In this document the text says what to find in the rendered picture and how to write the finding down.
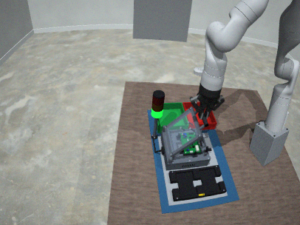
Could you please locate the green circuit board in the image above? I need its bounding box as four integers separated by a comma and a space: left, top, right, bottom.
184, 141, 201, 154

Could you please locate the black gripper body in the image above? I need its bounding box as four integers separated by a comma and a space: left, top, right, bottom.
197, 83, 222, 105

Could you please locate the green open-top bin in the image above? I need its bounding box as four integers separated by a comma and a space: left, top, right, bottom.
157, 102, 185, 133

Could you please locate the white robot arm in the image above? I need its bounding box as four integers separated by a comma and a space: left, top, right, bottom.
194, 0, 300, 132

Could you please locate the red open-top bin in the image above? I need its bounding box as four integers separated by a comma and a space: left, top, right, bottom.
183, 102, 217, 130

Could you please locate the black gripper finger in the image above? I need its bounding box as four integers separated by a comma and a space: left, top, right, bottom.
190, 96, 208, 120
205, 95, 225, 118

